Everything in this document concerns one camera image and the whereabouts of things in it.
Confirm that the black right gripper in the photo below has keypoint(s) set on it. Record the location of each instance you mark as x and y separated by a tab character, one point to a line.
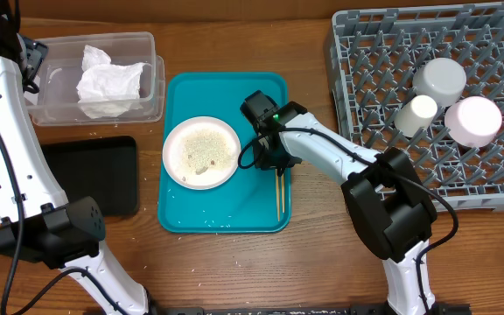
262	164

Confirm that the wooden chopstick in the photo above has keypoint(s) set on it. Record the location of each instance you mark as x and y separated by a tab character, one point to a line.
277	187
282	193

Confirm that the large pink plate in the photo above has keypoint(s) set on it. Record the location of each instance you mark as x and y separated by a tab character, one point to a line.
201	153

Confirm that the pale green cup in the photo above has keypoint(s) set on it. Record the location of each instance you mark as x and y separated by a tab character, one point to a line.
415	115

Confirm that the white napkin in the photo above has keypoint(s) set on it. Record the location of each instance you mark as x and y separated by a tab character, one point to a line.
104	88

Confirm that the grey bowl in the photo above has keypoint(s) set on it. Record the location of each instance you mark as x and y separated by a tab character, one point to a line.
442	79

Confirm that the small pink saucer plate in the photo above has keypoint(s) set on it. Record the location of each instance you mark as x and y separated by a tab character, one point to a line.
473	122

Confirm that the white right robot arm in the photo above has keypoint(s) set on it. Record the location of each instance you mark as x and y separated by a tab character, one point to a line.
391	212

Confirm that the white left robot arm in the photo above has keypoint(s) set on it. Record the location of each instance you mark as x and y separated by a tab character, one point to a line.
38	223

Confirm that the grey dishwasher rack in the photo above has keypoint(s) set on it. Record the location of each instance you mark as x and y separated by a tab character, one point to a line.
371	56

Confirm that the clear plastic waste bin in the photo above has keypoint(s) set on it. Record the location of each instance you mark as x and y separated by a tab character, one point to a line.
57	102

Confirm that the black tray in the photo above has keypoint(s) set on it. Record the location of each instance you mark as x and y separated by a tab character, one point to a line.
105	169

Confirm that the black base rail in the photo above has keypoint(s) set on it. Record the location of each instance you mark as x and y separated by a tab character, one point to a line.
357	309

